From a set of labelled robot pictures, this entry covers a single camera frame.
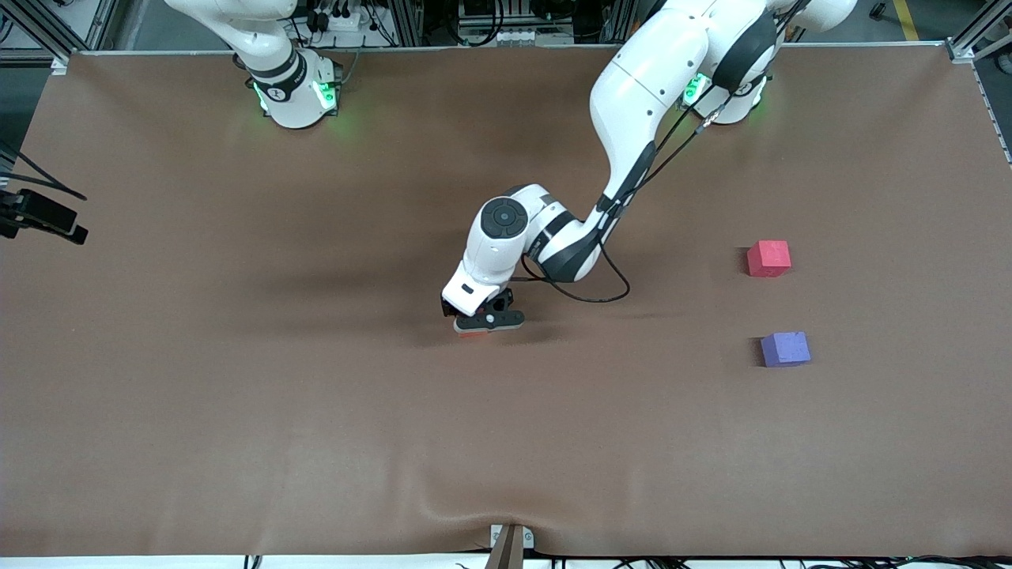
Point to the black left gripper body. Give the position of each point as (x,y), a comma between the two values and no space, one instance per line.
(501,300)

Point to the orange foam block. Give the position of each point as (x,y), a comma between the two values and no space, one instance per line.
(473,335)

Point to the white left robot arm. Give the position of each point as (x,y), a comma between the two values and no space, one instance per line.
(656,79)

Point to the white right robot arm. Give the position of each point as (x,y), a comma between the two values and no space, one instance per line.
(288,95)

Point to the brown table mat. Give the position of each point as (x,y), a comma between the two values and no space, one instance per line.
(506,435)

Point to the red foam block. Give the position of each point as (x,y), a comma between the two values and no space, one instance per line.
(768,258)

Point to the purple foam block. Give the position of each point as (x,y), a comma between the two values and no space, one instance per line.
(785,348)

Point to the white power strip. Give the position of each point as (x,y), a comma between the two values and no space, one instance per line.
(340,22)

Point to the black caster wheel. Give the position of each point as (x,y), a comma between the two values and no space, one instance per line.
(877,11)

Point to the aluminium frame post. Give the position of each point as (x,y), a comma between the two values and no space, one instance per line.
(103,24)
(411,24)
(968,43)

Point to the silver mounting bracket plate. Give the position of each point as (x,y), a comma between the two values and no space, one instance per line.
(527,540)

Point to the brown camera post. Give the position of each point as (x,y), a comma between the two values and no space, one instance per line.
(507,553)

